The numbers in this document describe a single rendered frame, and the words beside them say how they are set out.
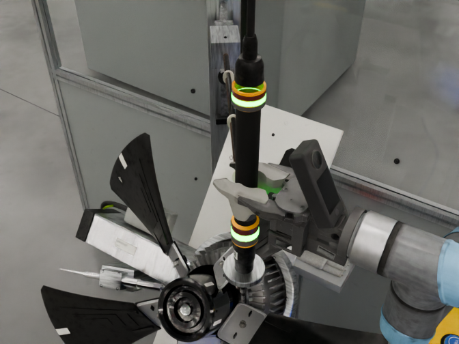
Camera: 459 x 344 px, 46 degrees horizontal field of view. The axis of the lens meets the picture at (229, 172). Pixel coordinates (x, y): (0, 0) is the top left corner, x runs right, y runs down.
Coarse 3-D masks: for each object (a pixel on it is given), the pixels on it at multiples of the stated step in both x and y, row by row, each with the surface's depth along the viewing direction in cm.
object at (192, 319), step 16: (192, 272) 111; (208, 272) 110; (176, 288) 101; (192, 288) 100; (208, 288) 99; (160, 304) 101; (176, 304) 101; (192, 304) 100; (208, 304) 97; (224, 304) 101; (160, 320) 101; (176, 320) 100; (192, 320) 99; (208, 320) 97; (224, 320) 102; (176, 336) 100; (192, 336) 98
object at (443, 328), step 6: (450, 312) 117; (456, 312) 117; (444, 318) 116; (450, 318) 116; (456, 318) 116; (444, 324) 115; (450, 324) 115; (456, 324) 115; (438, 330) 113; (444, 330) 113; (450, 330) 113; (456, 330) 113; (438, 336) 112; (444, 336) 112; (432, 342) 111; (438, 342) 111; (444, 342) 111
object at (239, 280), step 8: (232, 256) 92; (256, 256) 92; (224, 264) 91; (232, 264) 91; (256, 264) 91; (224, 272) 90; (232, 272) 89; (256, 272) 89; (232, 280) 88; (240, 280) 88; (248, 280) 88; (256, 280) 88
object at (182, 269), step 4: (172, 244) 105; (172, 248) 107; (176, 248) 105; (172, 252) 108; (176, 252) 104; (172, 256) 110; (176, 256) 106; (180, 256) 104; (172, 260) 111; (180, 260) 104; (180, 264) 106; (184, 264) 104; (176, 268) 111; (180, 268) 108; (184, 268) 104; (180, 272) 109; (184, 272) 105; (180, 276) 111
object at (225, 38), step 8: (216, 24) 133; (224, 24) 133; (232, 24) 133; (216, 32) 130; (224, 32) 130; (232, 32) 130; (216, 40) 127; (224, 40) 127; (232, 40) 127; (216, 48) 127; (224, 48) 127; (232, 48) 127; (216, 56) 128; (232, 56) 129; (216, 64) 130; (232, 64) 130
